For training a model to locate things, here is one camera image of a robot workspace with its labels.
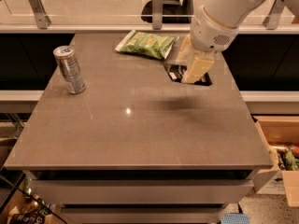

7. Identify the right metal railing bracket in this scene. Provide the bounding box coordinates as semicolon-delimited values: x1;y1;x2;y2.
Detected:
263;0;285;30

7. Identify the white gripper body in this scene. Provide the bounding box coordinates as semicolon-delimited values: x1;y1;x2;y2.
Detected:
190;6;238;51

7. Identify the bin with snacks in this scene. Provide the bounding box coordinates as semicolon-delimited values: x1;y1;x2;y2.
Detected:
0;175;69;224

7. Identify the black rxbar chocolate bar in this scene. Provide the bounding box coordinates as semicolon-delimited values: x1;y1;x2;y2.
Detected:
164;63;212;86

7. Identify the cardboard box with items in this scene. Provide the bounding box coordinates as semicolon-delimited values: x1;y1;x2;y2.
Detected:
253;116;299;207

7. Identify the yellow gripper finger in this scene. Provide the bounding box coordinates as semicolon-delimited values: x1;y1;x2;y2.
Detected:
181;51;215;84
177;35;195;66

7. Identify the black office chair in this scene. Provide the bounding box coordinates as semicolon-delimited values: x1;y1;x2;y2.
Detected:
140;0;198;25

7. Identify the lower grey drawer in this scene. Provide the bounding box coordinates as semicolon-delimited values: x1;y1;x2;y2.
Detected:
60;207;226;224

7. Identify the silver redbull can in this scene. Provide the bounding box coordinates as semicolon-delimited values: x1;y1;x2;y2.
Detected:
53;46;85;94

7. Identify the metal railing bracket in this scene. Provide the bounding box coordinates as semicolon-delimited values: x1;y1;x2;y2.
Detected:
152;0;163;30
263;0;285;30
28;0;51;29

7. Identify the middle metal railing bracket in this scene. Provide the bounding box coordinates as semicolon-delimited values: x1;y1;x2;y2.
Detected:
152;0;163;30

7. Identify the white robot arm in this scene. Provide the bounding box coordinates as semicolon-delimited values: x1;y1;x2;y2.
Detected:
178;0;299;84

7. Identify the upper grey drawer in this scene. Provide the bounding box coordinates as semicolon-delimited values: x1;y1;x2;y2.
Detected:
31;180;253;204

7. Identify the green chip bag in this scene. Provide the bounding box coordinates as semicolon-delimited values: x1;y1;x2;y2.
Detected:
115;30;179;60

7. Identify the grey drawer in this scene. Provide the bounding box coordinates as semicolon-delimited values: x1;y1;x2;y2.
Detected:
31;180;253;204
60;207;226;224

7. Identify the left metal railing bracket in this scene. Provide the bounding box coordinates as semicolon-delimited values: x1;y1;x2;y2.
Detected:
28;0;51;29

